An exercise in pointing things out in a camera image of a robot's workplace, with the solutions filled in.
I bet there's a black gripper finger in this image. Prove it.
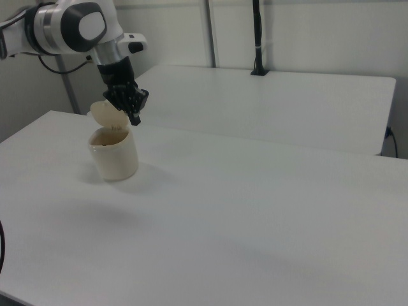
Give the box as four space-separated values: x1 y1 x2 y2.
102 85 134 113
128 87 150 127

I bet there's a cream trash bin body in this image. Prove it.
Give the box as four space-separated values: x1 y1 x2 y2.
87 128 140 183

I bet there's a grey wall frame post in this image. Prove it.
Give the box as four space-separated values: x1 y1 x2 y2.
203 0 221 68
55 54 81 115

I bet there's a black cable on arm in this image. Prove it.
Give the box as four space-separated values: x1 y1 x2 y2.
38 54 94 75

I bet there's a black pole with clamp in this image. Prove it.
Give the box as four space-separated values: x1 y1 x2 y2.
250 0 270 77

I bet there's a cream trash bin lid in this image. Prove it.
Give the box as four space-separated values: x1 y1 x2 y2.
90 99 130 132

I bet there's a white side table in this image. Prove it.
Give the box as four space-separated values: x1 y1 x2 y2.
86 64 397 156

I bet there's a thick black cable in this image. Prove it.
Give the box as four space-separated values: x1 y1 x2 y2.
0 219 6 275

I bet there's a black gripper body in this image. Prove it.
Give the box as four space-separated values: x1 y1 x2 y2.
96 57 138 92

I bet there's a black cable with plug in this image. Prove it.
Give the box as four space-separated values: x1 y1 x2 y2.
384 126 399 158

